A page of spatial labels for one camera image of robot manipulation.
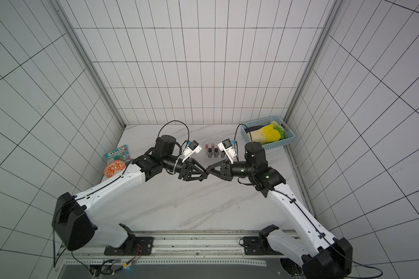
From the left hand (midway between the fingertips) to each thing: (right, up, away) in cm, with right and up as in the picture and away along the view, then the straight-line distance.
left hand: (201, 177), depth 67 cm
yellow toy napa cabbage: (+38, +17, +39) cm, 57 cm away
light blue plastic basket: (+53, +18, +39) cm, 69 cm away
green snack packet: (-50, +6, +34) cm, 61 cm away
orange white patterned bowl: (-51, -1, +28) cm, 58 cm away
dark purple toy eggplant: (+31, +22, +44) cm, 58 cm away
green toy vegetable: (+48, +21, +40) cm, 66 cm away
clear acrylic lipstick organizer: (+7, +6, +32) cm, 33 cm away
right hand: (+1, +2, -2) cm, 3 cm away
